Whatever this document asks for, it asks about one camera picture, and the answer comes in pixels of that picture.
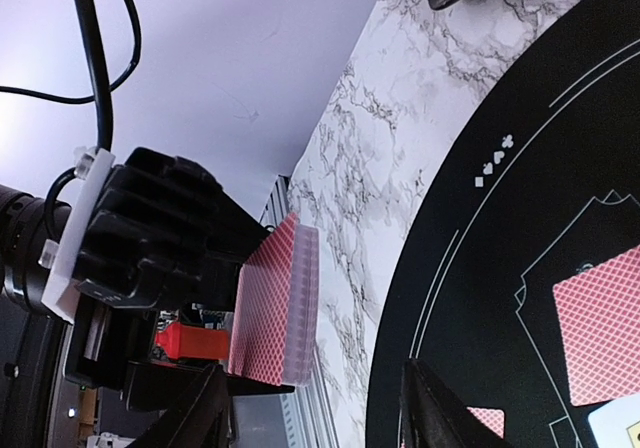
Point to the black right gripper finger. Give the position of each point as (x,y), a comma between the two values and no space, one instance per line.
(433,416)

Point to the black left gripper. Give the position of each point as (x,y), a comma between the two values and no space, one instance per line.
(161,234)

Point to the red playing card deck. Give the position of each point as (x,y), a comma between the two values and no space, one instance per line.
(275,319)

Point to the face-up playing card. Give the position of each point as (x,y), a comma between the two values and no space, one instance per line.
(616,424)

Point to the red playing card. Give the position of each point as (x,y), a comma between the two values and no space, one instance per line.
(598,314)
(493,419)

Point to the round black poker mat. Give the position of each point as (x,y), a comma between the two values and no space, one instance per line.
(541,184)

